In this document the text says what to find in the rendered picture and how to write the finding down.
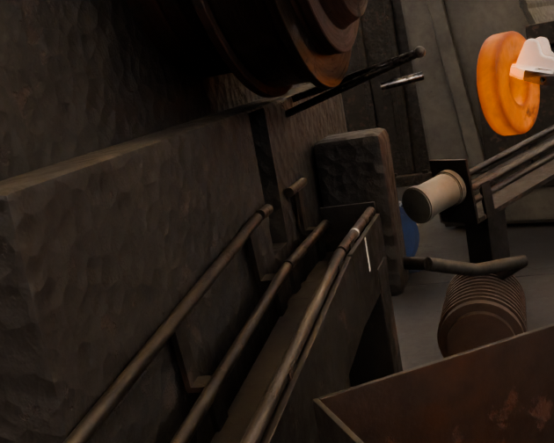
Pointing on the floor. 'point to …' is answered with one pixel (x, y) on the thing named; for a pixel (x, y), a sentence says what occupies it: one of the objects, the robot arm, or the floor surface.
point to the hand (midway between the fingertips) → (508, 71)
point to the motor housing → (480, 312)
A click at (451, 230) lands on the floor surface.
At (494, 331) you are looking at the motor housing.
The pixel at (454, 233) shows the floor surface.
